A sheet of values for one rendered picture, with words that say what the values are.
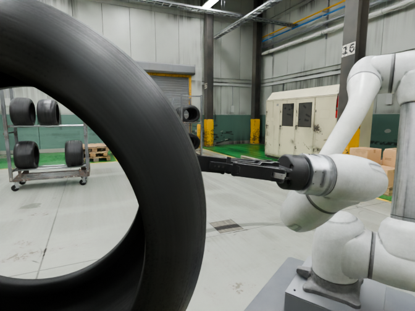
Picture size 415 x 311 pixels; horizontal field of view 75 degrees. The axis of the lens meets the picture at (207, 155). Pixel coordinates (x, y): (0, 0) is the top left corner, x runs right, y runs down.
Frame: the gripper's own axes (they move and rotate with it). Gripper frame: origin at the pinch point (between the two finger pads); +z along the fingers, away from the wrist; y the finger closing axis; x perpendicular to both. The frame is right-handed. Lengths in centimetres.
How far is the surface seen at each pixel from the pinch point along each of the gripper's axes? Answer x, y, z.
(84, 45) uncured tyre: -13.9, 16.7, 20.2
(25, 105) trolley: 2, -497, 205
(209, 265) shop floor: 117, -170, -63
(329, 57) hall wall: -301, -785, -605
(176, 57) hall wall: -276, -1136, -122
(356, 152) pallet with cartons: 3, -360, -385
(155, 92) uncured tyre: -10.4, 14.7, 12.0
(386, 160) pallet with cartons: 11, -337, -431
